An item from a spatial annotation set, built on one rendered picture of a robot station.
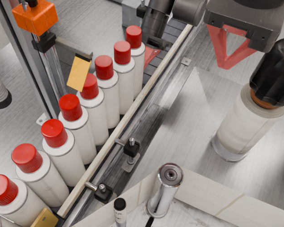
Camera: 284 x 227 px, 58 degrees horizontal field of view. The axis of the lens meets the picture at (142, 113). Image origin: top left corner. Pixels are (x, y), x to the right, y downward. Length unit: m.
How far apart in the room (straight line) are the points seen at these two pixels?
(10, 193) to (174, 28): 0.69
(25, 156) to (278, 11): 0.34
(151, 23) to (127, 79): 0.16
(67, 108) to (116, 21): 0.62
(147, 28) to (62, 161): 0.36
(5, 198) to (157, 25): 0.46
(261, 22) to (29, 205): 0.38
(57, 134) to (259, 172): 0.45
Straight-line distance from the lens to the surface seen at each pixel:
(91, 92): 0.45
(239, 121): 0.51
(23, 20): 0.41
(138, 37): 0.53
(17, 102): 0.79
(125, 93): 0.57
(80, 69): 0.43
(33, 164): 0.39
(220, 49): 0.32
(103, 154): 0.55
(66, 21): 1.00
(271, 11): 0.27
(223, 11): 0.25
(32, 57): 0.51
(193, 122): 0.65
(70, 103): 0.42
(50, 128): 0.40
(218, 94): 0.73
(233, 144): 0.57
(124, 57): 0.50
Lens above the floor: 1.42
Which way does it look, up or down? 56 degrees down
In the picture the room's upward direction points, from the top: 6 degrees clockwise
